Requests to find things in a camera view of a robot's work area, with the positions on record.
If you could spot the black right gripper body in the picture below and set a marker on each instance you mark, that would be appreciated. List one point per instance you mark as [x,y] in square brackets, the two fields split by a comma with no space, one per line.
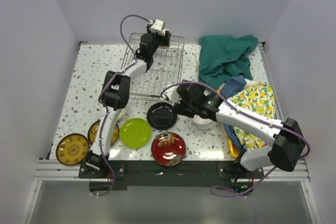
[180,109]

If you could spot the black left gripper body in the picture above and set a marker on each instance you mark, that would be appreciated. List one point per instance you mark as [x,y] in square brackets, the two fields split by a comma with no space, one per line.
[158,40]

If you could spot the metal wire dish rack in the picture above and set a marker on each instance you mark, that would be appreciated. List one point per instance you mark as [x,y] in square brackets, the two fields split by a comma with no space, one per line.
[165,71]

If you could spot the black plate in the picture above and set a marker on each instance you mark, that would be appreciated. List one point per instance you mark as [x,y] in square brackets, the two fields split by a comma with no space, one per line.
[161,116]

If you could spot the steel cup beige sleeve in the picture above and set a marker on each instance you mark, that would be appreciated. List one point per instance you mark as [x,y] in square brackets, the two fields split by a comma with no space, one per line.
[164,47]

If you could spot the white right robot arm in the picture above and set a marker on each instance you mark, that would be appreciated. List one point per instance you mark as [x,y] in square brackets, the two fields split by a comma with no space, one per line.
[283,139]

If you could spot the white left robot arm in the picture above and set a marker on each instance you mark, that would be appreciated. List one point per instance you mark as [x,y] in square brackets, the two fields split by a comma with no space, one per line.
[115,94]

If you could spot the white speckled bowl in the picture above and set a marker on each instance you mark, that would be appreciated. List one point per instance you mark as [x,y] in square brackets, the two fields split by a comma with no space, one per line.
[203,123]

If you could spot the blue checked cloth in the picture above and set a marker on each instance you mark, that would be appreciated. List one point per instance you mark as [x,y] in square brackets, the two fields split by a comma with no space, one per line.
[232,87]

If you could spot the teal green cloth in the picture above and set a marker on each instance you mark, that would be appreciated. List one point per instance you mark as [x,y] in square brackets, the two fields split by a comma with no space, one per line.
[224,56]

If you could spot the red floral plate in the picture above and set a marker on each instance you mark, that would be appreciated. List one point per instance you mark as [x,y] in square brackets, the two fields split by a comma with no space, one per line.
[168,149]

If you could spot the yellow plastic bin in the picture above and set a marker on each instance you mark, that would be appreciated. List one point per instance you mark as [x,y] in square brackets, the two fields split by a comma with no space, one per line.
[233,150]

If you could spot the lemon print cloth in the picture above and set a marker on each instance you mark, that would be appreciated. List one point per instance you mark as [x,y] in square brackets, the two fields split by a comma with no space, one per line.
[258,98]

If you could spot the lime green plate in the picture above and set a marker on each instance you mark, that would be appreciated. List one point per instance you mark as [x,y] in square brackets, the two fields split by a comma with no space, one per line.
[135,133]

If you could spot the white floral bowl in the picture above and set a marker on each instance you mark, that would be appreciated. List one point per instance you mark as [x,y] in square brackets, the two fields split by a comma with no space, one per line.
[122,113]

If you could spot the yellow patterned plate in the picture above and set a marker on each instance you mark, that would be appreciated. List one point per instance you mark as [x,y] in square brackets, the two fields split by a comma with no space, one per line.
[72,149]
[94,130]

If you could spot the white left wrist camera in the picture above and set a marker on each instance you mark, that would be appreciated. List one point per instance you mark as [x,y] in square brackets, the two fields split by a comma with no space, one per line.
[156,26]

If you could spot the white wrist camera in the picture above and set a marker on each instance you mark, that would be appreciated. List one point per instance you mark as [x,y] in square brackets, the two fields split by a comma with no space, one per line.
[156,26]
[171,95]

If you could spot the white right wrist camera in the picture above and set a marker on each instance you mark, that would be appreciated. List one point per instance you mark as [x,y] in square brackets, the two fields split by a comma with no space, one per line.
[171,95]

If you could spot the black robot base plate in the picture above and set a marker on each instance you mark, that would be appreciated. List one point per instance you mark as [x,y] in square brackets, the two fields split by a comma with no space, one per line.
[184,174]

